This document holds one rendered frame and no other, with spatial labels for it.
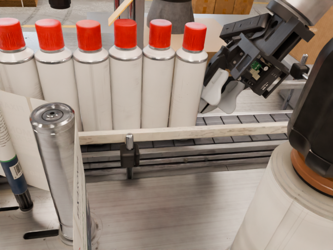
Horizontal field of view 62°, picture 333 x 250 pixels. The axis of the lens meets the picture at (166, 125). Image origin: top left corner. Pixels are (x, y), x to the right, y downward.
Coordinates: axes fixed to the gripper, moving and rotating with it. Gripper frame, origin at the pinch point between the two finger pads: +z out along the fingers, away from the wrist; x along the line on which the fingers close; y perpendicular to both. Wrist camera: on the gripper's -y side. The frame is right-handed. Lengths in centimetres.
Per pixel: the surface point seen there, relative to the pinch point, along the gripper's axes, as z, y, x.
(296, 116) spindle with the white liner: -13.2, 27.3, -12.5
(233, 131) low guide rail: -0.1, 4.7, 5.6
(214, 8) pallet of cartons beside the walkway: 0, -325, 141
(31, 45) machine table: 30, -53, -31
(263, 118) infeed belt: -2.7, -2.0, 15.7
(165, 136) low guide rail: 6.6, 4.7, -5.1
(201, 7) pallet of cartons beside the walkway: 8, -323, 123
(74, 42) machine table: 23, -55, -19
